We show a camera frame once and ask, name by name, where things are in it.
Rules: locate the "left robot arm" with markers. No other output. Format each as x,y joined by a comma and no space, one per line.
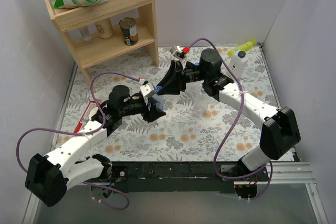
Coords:
50,176

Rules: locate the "blue bottle cap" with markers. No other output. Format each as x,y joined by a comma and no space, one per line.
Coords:
158,90

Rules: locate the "yellow squeeze bottle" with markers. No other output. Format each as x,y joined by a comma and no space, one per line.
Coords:
243,47

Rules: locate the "red snack box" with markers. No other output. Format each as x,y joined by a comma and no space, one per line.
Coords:
85,117

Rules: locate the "clear bottle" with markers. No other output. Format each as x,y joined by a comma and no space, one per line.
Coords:
201,102
85,33

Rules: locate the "wooden shelf unit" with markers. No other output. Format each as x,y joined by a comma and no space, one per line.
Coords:
107,42

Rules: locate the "toilet paper roll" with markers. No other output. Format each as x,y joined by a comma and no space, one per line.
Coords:
92,113

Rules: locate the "clear bottle on shelf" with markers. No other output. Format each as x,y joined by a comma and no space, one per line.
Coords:
85,33

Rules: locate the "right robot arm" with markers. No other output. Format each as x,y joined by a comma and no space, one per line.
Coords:
279,128

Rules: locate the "small blue-label water bottle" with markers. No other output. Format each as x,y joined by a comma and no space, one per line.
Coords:
159,100

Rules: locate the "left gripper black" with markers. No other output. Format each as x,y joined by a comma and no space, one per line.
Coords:
146,108

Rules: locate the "beige cup on shelf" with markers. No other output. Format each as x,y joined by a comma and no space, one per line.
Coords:
104,28

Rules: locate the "tin can with label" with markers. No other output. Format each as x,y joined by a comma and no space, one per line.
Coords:
129,31

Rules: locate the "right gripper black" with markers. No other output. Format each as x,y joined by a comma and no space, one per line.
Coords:
182,76

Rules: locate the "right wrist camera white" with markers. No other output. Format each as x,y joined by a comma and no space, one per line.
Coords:
179,52

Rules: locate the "floral table mat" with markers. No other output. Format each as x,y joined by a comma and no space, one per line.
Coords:
183,134

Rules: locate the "white bottle black cap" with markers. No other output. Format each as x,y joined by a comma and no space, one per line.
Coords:
238,63

